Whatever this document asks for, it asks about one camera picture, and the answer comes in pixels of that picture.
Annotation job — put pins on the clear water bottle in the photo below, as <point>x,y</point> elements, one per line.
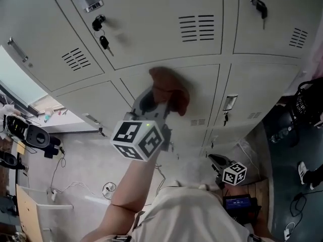
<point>280,134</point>

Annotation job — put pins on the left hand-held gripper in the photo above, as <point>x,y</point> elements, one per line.
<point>137,138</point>

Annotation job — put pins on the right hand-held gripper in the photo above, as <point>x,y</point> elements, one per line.
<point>230,174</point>

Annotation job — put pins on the clear plastic bag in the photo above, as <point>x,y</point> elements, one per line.
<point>248,155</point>

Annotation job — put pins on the black device with blue screen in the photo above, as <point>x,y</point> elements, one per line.
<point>239,203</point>

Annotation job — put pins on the frosted glass panel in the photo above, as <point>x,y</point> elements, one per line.
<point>17,82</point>

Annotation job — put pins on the bank of grey locker doors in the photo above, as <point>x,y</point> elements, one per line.
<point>156,26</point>

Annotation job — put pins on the person's white shirt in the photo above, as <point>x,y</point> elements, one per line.
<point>191,215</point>

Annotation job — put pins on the small dark locker key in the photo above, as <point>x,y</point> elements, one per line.
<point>102,132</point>
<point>225,117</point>
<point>213,141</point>

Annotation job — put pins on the black key in lock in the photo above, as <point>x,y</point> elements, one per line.
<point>97,22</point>

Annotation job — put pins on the white charger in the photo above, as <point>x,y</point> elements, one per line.
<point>287,232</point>

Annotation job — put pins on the black device with yellow buttons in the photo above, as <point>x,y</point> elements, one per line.
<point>15,126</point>

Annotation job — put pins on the black power adapter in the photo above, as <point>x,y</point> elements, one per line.
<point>51,150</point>

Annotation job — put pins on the wooden board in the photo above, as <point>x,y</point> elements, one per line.
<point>258,191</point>

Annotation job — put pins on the black round speaker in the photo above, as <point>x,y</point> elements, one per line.
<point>38,136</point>
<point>8,159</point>

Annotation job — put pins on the person's left forearm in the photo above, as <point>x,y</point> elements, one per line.
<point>137,183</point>

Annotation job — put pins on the black key with long blade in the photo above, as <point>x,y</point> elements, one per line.
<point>261,7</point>

